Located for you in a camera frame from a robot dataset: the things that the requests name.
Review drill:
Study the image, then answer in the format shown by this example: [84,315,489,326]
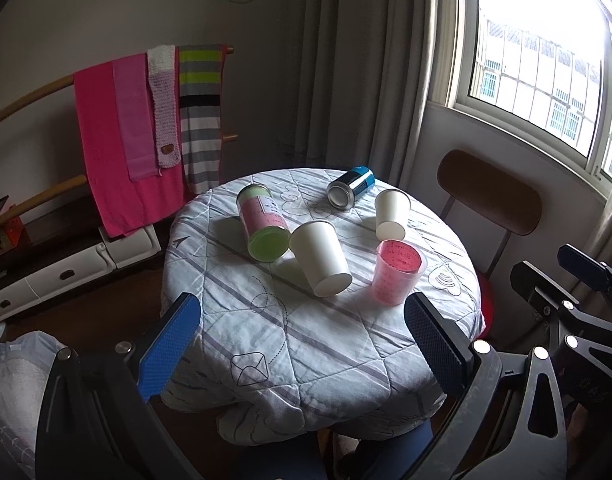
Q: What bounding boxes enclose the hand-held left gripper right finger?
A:
[403,291,569,480]

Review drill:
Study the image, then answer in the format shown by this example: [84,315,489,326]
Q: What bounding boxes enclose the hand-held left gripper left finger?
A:
[35,292,203,480]

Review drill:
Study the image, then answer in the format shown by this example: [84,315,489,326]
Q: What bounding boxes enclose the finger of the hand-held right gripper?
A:
[557,243,612,293]
[510,260,612,346]

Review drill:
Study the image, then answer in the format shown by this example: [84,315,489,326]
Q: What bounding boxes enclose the white paper cup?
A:
[289,220,353,297]
[374,188,412,241]

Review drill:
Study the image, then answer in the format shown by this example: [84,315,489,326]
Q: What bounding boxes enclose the pink translucent plastic cup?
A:
[371,239,427,306]

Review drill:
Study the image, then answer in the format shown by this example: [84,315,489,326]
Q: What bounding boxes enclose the red seat cushion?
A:
[477,269,495,342]

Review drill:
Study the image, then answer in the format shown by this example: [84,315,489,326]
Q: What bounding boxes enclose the brown wooden back chair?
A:
[436,149,543,281]

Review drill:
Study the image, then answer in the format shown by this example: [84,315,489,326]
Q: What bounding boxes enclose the white quilted table cover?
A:
[160,167,487,447]

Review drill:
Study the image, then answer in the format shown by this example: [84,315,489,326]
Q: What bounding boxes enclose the white drawer cabinet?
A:
[0,222,163,323]

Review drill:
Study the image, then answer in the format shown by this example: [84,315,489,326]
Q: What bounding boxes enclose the pink and green canister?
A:
[236,184,291,262]

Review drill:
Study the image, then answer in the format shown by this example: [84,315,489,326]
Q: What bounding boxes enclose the blue metal can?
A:
[327,166,375,209]

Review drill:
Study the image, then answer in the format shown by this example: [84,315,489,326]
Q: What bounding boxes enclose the bright pink towel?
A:
[73,62,193,238]

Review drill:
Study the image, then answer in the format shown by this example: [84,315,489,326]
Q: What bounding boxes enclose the colourful printed box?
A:
[0,217,24,265]

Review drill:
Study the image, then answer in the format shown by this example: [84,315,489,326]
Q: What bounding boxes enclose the white framed window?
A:
[443,0,612,188]

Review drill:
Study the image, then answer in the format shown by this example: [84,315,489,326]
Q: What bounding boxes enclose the grey striped knit scarf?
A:
[177,44,227,196]

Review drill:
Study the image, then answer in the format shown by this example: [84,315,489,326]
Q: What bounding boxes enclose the light pink towel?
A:
[112,53,163,183]

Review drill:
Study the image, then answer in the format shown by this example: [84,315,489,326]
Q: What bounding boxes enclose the pink crocheted scarf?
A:
[146,44,183,169]

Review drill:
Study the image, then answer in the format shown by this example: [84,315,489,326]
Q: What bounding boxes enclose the grey curtain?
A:
[290,0,454,196]

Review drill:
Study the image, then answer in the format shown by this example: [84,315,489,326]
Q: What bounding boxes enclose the wooden towel rack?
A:
[0,45,238,238]

